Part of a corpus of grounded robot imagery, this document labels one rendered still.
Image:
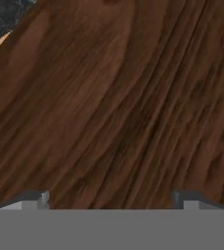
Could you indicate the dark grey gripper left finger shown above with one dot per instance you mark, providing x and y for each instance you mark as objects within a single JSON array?
[{"x": 32, "y": 199}]

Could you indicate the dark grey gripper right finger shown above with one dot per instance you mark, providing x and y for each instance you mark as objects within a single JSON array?
[{"x": 190, "y": 199}]

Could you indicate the dark brown wooden cabinet door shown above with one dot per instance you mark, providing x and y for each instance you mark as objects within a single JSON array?
[{"x": 116, "y": 104}]

